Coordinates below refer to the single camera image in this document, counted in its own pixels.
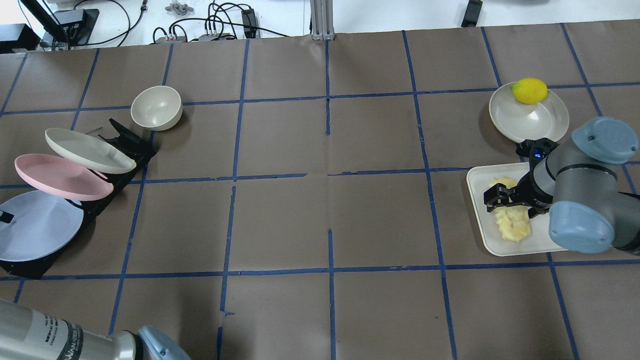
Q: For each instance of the beige bowl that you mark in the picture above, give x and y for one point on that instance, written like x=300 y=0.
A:
x=158 y=108

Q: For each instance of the yellow lemon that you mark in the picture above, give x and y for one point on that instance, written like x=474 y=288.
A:
x=529 y=90

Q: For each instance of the beige shallow plate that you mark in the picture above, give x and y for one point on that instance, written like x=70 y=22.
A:
x=520 y=122

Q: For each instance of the pink plate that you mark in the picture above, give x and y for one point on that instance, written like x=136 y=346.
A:
x=61 y=177

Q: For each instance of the black plate rack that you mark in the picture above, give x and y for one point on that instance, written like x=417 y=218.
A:
x=129 y=143

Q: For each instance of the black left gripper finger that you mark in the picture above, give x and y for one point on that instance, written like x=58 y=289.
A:
x=6 y=217

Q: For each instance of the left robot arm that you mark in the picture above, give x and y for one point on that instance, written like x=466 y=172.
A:
x=28 y=334

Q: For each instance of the aluminium frame post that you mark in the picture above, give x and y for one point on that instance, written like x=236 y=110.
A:
x=322 y=20

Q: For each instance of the beige plate in rack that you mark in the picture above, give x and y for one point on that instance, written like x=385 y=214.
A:
x=88 y=151

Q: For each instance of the white rectangular tray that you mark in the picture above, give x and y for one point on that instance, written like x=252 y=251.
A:
x=478 y=180

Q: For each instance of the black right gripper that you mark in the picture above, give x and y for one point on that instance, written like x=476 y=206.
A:
x=526 y=191

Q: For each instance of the light blue plate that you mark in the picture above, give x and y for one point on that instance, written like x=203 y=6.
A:
x=42 y=224

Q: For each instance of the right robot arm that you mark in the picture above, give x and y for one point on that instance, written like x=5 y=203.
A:
x=576 y=183

